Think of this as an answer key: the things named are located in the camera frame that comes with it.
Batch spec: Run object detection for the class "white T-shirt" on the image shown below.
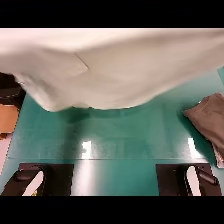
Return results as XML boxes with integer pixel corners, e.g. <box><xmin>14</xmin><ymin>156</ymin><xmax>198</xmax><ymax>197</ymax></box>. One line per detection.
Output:
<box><xmin>0</xmin><ymin>28</ymin><xmax>224</xmax><ymax>113</ymax></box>

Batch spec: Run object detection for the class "brown garment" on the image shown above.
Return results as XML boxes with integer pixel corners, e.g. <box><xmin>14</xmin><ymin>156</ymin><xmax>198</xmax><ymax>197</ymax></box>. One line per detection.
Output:
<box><xmin>182</xmin><ymin>92</ymin><xmax>224</xmax><ymax>158</ymax></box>

